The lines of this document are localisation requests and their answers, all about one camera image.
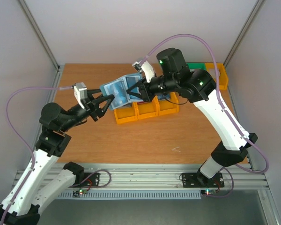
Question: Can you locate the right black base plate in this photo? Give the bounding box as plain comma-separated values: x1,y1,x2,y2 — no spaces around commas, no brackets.
179,172,225,188

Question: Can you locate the right corner aluminium post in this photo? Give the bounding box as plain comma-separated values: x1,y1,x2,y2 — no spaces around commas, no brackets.
223,0,266,68

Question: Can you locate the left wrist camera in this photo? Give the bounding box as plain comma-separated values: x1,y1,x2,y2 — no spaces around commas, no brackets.
73,82,87,110

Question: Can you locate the right small circuit board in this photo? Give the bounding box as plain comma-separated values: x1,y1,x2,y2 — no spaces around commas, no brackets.
201,189,217,196

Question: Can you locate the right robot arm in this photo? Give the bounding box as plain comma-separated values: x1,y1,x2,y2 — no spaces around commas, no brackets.
127,48,258,187

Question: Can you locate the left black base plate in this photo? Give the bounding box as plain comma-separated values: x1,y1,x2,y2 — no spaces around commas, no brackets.
70,172,100,188

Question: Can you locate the grey slotted cable duct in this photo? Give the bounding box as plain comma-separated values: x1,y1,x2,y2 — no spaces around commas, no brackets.
57,190,201,201

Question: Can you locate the left corner aluminium post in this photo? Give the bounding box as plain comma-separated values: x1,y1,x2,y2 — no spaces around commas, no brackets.
18,0,61,69

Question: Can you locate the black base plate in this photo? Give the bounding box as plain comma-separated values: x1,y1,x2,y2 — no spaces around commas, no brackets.
179,172,225,188
70,172,100,188

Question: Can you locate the left small circuit board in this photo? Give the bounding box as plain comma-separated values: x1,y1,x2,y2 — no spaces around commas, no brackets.
72,189,88,197

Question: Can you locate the small circuit board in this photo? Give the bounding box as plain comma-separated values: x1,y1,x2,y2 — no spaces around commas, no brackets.
201,189,217,196
72,189,88,197

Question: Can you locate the middle yellow bin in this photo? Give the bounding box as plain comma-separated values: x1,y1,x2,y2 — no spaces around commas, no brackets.
136,100,158,120

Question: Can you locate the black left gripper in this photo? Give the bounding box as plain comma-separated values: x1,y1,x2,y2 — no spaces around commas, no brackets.
60,87,115,132

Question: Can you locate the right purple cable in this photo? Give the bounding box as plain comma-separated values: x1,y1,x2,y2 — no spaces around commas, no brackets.
140,34,270,199

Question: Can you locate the left yellow bin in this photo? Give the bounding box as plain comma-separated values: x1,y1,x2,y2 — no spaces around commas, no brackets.
114,103,138,124

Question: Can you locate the far yellow storage bin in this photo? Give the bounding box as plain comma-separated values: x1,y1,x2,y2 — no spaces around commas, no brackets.
205,62,229,90

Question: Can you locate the teal leather card holder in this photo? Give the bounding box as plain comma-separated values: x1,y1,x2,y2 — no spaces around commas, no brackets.
100,73,142,110

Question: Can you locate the green storage bin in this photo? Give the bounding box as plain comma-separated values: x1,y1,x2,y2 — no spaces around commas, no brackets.
187,62,207,71

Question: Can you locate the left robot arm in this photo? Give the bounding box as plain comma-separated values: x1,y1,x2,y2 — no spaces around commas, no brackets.
0,87,114,225

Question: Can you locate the purple cable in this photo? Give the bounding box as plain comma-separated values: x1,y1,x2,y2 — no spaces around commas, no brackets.
140,34,270,199
0,86,75,225

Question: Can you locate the blue VIP card stack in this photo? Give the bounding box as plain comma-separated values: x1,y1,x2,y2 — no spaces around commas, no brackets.
157,94,170,101

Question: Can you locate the right yellow bin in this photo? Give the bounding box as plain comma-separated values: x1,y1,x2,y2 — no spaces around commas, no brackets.
157,92,179,116

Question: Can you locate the corner aluminium post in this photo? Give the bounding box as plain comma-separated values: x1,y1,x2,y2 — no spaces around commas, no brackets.
18,0,61,69
223,0,266,68

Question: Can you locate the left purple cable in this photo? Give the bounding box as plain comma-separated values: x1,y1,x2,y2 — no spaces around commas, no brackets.
0,86,75,225

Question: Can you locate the aluminium rail frame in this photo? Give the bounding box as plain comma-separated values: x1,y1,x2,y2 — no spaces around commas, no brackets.
0,63,281,225

